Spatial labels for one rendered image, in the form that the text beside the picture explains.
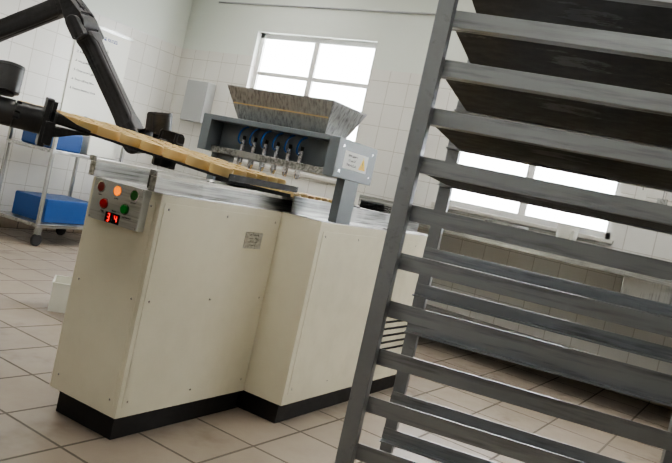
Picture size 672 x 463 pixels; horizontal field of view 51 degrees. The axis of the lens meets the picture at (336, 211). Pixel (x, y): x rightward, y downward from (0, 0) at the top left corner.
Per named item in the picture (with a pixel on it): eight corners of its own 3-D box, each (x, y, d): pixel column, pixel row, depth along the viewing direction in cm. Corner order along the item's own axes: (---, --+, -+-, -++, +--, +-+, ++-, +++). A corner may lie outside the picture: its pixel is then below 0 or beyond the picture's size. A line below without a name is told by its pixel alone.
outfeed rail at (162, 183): (404, 228, 398) (407, 217, 398) (409, 230, 396) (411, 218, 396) (146, 189, 225) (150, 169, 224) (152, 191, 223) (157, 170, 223)
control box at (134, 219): (94, 217, 241) (103, 177, 241) (143, 232, 229) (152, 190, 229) (86, 216, 238) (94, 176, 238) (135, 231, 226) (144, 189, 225)
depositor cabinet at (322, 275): (301, 346, 425) (331, 211, 423) (408, 385, 389) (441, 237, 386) (148, 369, 315) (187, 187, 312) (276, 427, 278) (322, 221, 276)
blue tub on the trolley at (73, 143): (49, 146, 611) (53, 128, 611) (80, 154, 592) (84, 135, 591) (19, 141, 585) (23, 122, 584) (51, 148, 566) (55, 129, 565)
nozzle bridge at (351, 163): (233, 194, 341) (248, 126, 340) (361, 226, 304) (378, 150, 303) (187, 187, 312) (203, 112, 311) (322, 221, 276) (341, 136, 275)
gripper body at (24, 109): (58, 100, 145) (19, 89, 142) (45, 147, 146) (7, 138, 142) (55, 99, 151) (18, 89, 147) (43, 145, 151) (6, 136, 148)
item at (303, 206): (416, 231, 394) (418, 219, 394) (417, 231, 394) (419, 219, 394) (290, 213, 284) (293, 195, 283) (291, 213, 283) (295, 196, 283)
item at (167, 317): (180, 383, 306) (224, 183, 303) (241, 410, 289) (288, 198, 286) (42, 409, 245) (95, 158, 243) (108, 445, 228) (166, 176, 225)
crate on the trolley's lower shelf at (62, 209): (61, 216, 642) (65, 195, 642) (92, 225, 627) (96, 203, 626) (10, 212, 591) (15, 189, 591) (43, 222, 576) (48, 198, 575)
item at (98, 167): (360, 218, 412) (363, 207, 412) (365, 219, 411) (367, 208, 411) (86, 173, 239) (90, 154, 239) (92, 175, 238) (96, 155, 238)
